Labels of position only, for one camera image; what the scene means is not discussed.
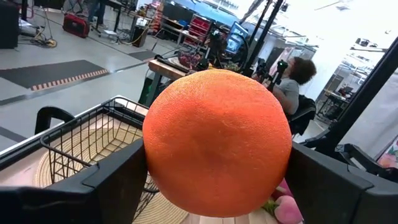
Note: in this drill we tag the thick black frame post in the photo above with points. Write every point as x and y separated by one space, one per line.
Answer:
363 93

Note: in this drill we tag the round woven placemat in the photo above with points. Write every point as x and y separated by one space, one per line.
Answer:
168 211

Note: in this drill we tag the black striped floor mat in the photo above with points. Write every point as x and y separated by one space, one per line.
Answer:
53 73

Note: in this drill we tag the orange fruit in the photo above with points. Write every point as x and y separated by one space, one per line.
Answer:
217 143

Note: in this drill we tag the black computer tower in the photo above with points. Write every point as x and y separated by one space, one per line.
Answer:
139 39

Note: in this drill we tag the red bag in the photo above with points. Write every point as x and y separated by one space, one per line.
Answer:
76 25

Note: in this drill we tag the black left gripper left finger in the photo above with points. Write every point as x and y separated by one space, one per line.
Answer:
93 193

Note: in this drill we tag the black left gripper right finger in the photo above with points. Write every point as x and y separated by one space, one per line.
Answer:
335 196

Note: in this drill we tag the pink dragon fruit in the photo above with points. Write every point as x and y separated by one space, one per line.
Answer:
287 211

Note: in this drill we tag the black office chair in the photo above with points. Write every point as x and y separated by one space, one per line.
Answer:
303 112

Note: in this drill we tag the black cabinet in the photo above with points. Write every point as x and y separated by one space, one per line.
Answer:
9 25

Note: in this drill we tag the wooden background table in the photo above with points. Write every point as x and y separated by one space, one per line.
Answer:
164 69

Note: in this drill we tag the black device with green light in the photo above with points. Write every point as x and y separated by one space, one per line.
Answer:
281 67

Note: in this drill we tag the small black floor mat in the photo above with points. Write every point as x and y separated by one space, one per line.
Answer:
143 55

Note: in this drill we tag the blue lit monitor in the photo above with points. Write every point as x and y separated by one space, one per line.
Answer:
236 37

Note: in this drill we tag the seated person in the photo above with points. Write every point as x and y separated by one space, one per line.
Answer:
290 91

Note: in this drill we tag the black slanted frame post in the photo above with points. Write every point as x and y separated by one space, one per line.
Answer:
264 34

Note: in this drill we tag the black desk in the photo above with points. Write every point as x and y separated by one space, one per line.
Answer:
118 15

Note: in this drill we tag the red bin shelf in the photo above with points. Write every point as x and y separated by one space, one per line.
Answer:
200 28

